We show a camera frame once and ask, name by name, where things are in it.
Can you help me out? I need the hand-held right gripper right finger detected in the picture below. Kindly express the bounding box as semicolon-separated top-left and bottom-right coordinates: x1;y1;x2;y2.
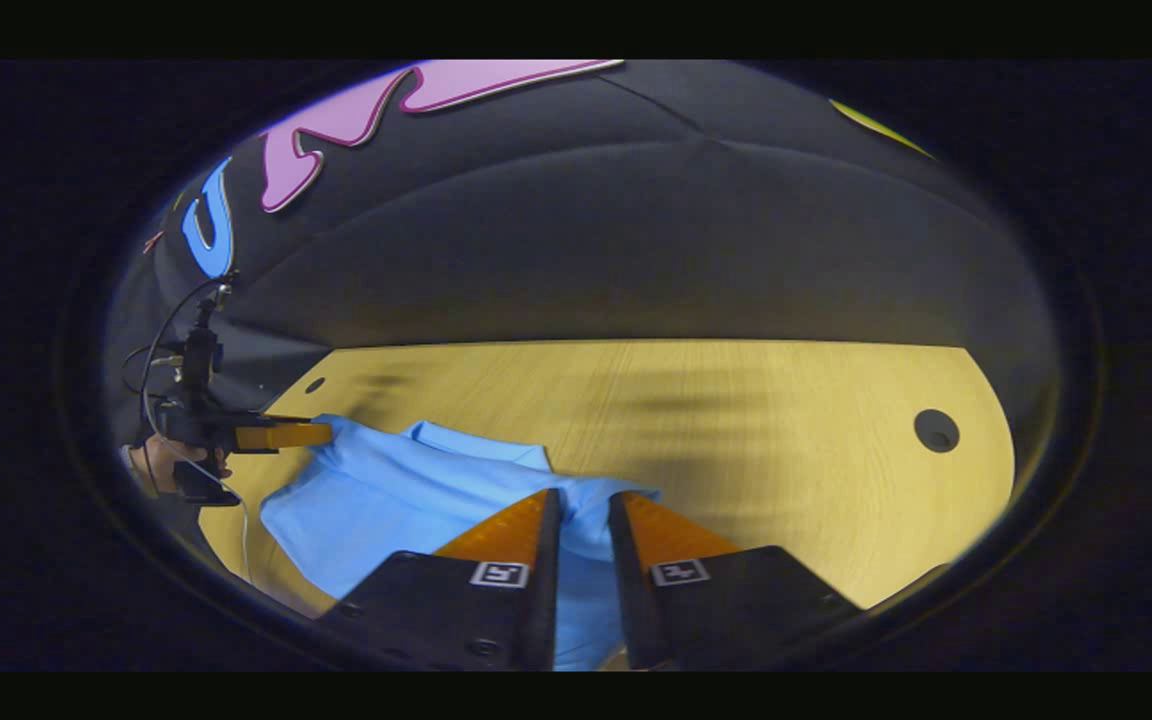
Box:
608;490;865;671

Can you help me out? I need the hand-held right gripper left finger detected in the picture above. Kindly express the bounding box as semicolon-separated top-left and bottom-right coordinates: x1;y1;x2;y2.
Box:
314;488;565;672

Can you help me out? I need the light blue T-shirt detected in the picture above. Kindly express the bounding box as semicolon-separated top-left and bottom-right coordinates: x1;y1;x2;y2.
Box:
258;413;662;672

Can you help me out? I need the black backdrop cloth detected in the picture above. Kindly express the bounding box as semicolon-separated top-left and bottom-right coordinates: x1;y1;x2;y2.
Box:
106;60;1062;471

